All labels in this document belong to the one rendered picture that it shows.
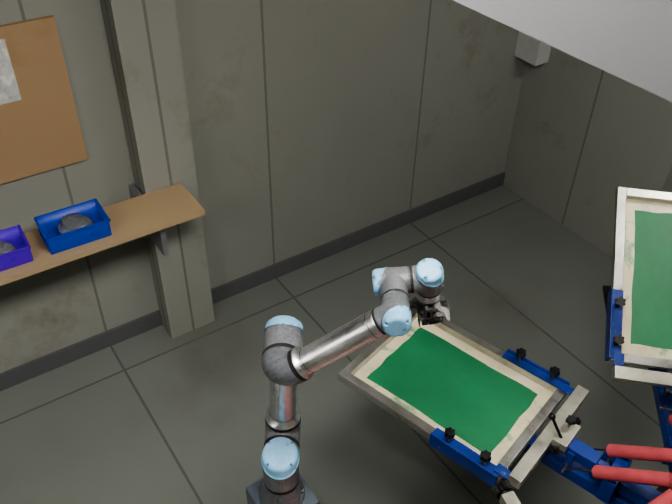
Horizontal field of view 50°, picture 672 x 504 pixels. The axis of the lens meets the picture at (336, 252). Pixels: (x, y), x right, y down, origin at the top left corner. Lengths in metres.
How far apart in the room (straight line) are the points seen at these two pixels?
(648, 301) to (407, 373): 1.07
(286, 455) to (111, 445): 2.06
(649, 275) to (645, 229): 0.21
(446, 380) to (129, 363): 2.19
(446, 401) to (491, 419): 0.20
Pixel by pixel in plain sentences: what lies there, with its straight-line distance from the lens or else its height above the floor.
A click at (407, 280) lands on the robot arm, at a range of 1.94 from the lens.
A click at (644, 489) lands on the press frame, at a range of 2.99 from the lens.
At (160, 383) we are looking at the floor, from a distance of 4.48.
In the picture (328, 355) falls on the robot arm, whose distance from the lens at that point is 1.94.
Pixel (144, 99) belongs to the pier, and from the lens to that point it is 3.77.
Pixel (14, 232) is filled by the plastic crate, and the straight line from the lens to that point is 3.81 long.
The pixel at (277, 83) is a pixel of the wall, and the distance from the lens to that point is 4.30.
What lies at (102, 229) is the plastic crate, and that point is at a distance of 3.70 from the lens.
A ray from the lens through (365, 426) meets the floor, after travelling 4.19.
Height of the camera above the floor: 3.33
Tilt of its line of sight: 39 degrees down
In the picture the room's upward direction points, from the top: 1 degrees clockwise
